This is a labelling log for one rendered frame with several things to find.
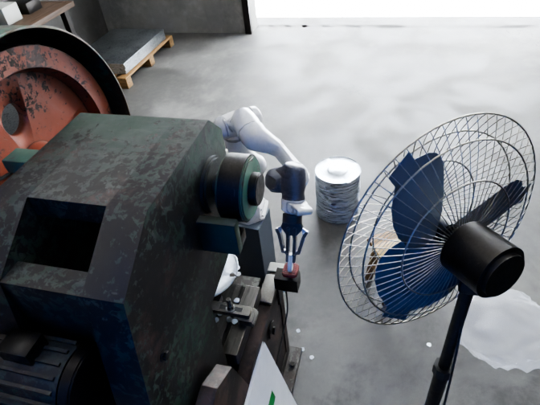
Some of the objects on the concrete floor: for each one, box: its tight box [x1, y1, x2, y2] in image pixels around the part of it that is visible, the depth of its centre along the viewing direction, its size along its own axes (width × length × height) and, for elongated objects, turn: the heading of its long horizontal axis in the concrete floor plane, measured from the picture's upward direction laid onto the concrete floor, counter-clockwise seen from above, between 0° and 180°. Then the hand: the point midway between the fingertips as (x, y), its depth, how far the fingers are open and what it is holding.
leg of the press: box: [195, 272, 302, 405], centre depth 170 cm, size 92×12×90 cm, turn 171°
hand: (290, 262), depth 174 cm, fingers closed
